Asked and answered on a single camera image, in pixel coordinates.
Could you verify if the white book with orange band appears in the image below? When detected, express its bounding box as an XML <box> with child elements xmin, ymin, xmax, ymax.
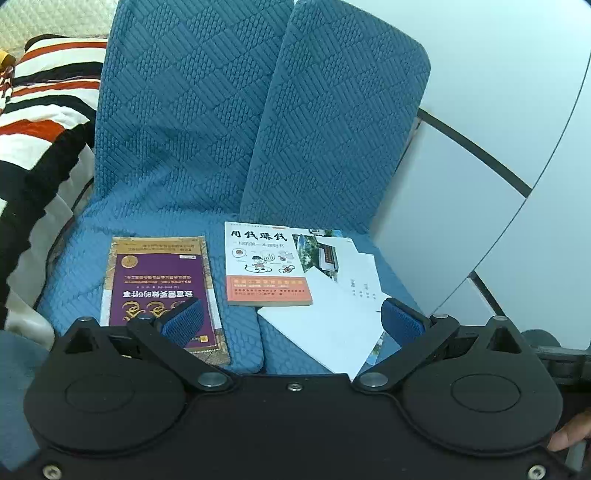
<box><xmin>225</xmin><ymin>222</ymin><xmax>314</xmax><ymax>306</ymax></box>

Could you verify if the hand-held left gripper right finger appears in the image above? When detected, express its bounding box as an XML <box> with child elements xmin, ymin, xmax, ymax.
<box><xmin>352</xmin><ymin>296</ymin><xmax>528</xmax><ymax>394</ymax></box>

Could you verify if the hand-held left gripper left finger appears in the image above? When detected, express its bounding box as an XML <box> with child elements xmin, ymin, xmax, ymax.
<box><xmin>60</xmin><ymin>296</ymin><xmax>234</xmax><ymax>394</ymax></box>

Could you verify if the red black white striped blanket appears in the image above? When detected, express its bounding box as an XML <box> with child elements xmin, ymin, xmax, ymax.
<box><xmin>0</xmin><ymin>34</ymin><xmax>109</xmax><ymax>330</ymax></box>

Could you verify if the cream quilted headboard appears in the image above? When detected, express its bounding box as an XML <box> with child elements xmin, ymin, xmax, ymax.
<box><xmin>0</xmin><ymin>0</ymin><xmax>118</xmax><ymax>51</ymax></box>

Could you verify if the person's right hand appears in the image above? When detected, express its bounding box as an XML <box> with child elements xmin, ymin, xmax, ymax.
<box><xmin>548</xmin><ymin>412</ymin><xmax>591</xmax><ymax>452</ymax></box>

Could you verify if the beige bed sheet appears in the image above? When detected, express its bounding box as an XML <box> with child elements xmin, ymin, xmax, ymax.
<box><xmin>0</xmin><ymin>148</ymin><xmax>95</xmax><ymax>352</ymax></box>

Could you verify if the purple and gold book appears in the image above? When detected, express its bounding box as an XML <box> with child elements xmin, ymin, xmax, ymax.
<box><xmin>99</xmin><ymin>235</ymin><xmax>232</xmax><ymax>367</ymax></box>

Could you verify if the purple cover book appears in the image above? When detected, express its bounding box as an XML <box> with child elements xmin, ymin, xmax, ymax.
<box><xmin>109</xmin><ymin>251</ymin><xmax>218</xmax><ymax>350</ymax></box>

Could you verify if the grey-blue cloth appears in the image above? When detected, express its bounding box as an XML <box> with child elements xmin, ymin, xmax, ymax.
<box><xmin>0</xmin><ymin>330</ymin><xmax>54</xmax><ymax>467</ymax></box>

